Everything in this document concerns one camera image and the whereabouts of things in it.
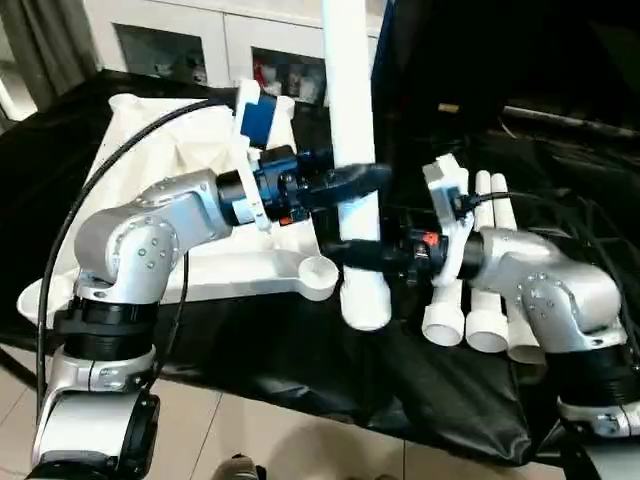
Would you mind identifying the dark metal rod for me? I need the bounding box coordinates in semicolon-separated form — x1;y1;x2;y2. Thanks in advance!
437;102;640;139

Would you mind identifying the black mat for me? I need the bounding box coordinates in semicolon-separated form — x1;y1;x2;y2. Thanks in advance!
0;69;640;471

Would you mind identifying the dark blue fabric panel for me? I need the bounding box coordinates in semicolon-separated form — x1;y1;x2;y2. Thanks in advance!
372;0;399;96

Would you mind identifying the white cabinet with glass doors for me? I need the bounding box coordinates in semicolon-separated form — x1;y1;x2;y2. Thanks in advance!
94;0;381;109

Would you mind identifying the black metal stand leg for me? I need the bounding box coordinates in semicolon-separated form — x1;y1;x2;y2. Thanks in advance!
0;344;41;396

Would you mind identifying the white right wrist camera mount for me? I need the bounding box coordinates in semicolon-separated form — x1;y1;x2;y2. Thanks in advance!
422;153;476;289

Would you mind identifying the grey curtain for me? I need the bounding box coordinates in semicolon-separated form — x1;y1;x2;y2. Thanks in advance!
0;0;101;121

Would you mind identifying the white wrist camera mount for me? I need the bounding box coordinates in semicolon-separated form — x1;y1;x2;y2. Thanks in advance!
422;153;476;289
230;78;280;237

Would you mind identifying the white plastic table top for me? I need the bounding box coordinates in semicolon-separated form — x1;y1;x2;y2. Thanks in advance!
17;92;339;329

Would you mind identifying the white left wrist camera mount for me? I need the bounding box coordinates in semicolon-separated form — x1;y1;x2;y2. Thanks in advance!
230;78;280;237

